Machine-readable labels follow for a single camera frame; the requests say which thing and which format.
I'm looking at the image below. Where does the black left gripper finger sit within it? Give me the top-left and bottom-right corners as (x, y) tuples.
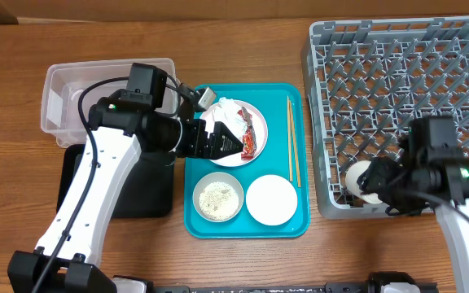
(213, 121), (241, 143)
(213, 140), (243, 160)

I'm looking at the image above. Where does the white napkin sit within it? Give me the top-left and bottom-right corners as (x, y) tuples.
(213, 97), (247, 138)

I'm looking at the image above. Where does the red snack wrapper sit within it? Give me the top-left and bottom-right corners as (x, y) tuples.
(238, 107), (257, 161)

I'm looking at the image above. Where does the grey bowl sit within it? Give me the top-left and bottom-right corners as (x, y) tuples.
(192, 172), (245, 223)

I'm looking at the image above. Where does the white plastic cup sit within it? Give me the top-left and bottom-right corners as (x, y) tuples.
(345, 160), (382, 204)

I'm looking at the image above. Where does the pile of rice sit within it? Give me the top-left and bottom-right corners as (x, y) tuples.
(199, 181), (239, 221)

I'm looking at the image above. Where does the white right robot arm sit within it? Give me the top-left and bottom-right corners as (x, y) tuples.
(345, 116), (469, 292)

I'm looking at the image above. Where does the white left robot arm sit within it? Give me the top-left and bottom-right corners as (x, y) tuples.
(7, 63), (243, 293)

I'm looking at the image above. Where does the grey dishwasher rack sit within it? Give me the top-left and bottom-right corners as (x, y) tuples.
(301, 16), (469, 219)

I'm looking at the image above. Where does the pink plate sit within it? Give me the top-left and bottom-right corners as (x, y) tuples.
(200, 99), (268, 167)

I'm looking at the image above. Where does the wooden chopstick left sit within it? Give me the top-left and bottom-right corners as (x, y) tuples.
(286, 96), (293, 182)

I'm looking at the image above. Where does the wooden chopstick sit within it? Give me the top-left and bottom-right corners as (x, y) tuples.
(287, 98), (301, 188)
(286, 96), (293, 182)

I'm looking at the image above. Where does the black tray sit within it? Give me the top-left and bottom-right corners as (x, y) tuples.
(56, 144), (176, 219)

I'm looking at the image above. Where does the teal plastic tray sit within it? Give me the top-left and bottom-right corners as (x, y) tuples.
(183, 83), (310, 238)

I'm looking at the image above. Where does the pink bowl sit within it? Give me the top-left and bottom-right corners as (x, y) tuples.
(245, 175), (298, 226)

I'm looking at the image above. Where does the wooden chopstick right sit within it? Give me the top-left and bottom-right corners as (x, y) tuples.
(287, 98), (301, 188)

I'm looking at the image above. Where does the clear plastic bin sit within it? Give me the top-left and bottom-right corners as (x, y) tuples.
(41, 58), (177, 147)

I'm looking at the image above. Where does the black rail at bottom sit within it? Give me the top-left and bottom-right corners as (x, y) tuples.
(112, 270), (439, 293)

